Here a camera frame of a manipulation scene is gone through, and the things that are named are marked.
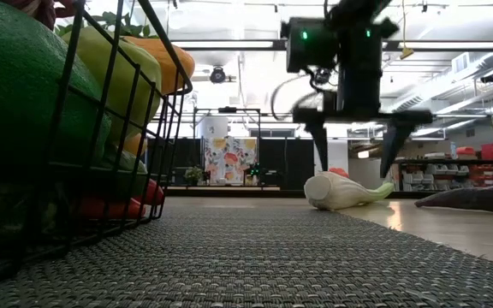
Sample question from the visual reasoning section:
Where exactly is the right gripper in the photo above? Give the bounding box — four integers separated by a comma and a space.
293, 21, 434, 179

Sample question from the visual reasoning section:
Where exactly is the white and green leek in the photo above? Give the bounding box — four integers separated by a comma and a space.
304, 170, 396, 211

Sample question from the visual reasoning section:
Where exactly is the dark purple eggplant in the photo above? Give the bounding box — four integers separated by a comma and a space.
414, 183, 493, 216

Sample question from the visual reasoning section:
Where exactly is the yellow bell pepper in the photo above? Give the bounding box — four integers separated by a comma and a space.
124, 36, 196, 96

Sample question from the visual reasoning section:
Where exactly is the red chili pepper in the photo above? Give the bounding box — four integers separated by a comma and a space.
134, 178, 165, 207

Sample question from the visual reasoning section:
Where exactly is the red carrot toy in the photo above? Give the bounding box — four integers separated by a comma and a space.
79, 195, 147, 220

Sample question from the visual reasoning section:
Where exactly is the yellow-green apple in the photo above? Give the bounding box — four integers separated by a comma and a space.
61, 25, 163, 145

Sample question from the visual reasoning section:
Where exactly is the black wire basket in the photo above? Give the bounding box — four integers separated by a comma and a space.
0, 0, 194, 283

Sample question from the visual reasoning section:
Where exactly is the green lime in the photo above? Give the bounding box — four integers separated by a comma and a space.
0, 0, 114, 181

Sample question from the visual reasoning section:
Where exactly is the green grape bunch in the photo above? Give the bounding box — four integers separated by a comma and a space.
0, 181, 63, 277

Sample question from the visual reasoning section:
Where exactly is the black room divider panel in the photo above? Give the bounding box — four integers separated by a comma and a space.
146, 137, 205, 187
258, 137, 316, 192

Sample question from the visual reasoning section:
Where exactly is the distant black robot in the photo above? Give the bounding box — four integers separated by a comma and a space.
246, 163, 273, 187

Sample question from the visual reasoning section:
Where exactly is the grey woven placemat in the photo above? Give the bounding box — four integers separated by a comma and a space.
0, 204, 493, 308

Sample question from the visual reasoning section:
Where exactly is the small background potted plant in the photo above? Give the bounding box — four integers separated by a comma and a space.
184, 165, 205, 186

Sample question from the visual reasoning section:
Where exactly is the potted green plant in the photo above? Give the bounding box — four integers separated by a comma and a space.
53, 10, 160, 40

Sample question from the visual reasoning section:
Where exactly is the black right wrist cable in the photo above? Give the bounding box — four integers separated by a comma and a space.
270, 73, 316, 123

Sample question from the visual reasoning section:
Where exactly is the black metal gantry frame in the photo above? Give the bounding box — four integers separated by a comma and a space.
193, 105, 261, 189

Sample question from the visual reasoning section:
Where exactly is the round hanging camera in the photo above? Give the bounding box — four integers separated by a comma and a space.
209, 66, 227, 85

